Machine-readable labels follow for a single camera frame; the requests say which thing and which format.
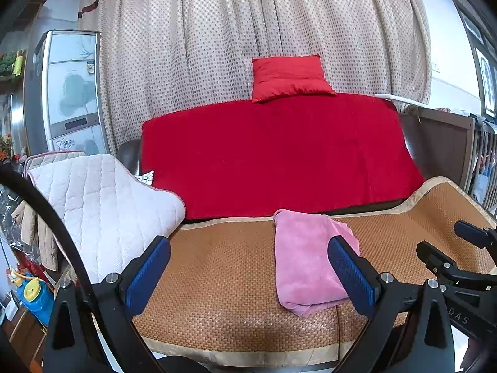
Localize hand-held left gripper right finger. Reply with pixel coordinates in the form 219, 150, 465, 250
327, 235, 455, 373

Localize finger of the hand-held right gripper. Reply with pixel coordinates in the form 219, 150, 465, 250
454, 221, 497, 249
416, 241, 497, 290

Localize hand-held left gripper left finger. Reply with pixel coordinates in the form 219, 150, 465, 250
43, 235, 171, 373

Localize pink corduroy jacket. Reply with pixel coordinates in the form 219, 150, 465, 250
273, 209, 360, 317

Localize woven bamboo mat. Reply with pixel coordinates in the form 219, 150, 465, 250
130, 177, 497, 368

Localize white quilted pad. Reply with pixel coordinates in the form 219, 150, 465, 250
25, 151, 186, 286

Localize wooden crib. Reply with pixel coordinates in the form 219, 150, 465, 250
400, 107, 497, 210

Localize beige quilted coat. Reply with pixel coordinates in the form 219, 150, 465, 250
11, 200, 59, 270

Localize blue yellow toy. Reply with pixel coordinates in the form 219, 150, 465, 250
8, 268, 55, 325

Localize red blanket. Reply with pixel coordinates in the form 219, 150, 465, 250
140, 92, 426, 221

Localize clear plastic bag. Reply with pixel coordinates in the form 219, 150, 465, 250
0, 186, 28, 242

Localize white plastic board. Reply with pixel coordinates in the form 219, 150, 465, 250
373, 93, 422, 106

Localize orange artificial flowers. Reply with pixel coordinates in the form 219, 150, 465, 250
0, 134, 14, 162

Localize silver refrigerator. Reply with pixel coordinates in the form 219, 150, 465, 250
24, 30, 111, 156

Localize red pillow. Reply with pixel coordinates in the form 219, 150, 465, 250
250, 55, 338, 104

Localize beige dotted curtain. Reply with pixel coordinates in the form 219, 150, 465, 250
80, 0, 432, 156

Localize green plant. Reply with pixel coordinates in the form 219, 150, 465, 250
0, 50, 26, 76

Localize black cable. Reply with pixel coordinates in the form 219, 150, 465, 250
0, 165, 102, 319

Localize dark framed wall picture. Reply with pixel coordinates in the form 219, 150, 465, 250
448, 0, 486, 47
476, 47, 497, 119

